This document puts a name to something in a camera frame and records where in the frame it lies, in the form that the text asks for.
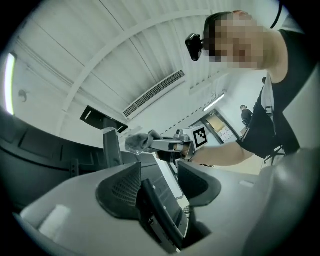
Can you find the grey cloth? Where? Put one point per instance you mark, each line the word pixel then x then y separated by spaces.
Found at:
pixel 140 142

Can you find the long white ceiling vent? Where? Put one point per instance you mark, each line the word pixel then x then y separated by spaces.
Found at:
pixel 155 92

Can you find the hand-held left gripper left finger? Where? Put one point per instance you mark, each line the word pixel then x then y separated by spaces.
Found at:
pixel 82 200

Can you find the black t-shirt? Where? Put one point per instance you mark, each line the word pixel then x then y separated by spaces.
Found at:
pixel 260 125

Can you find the black TV stand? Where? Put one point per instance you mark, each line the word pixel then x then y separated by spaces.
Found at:
pixel 112 145

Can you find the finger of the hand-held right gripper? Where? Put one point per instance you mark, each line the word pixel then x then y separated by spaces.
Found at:
pixel 162 145

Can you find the person's head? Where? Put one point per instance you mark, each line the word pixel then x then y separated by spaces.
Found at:
pixel 250 37

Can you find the person's right forearm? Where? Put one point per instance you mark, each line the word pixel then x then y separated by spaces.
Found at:
pixel 222 155

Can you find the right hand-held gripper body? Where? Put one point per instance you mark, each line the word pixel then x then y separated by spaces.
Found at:
pixel 197 137

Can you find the black head camera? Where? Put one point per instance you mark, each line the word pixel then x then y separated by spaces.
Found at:
pixel 193 47

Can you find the long ceiling light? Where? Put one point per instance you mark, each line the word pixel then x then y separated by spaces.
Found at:
pixel 213 102
pixel 10 82

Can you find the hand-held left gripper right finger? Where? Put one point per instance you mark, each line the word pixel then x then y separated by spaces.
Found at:
pixel 232 200

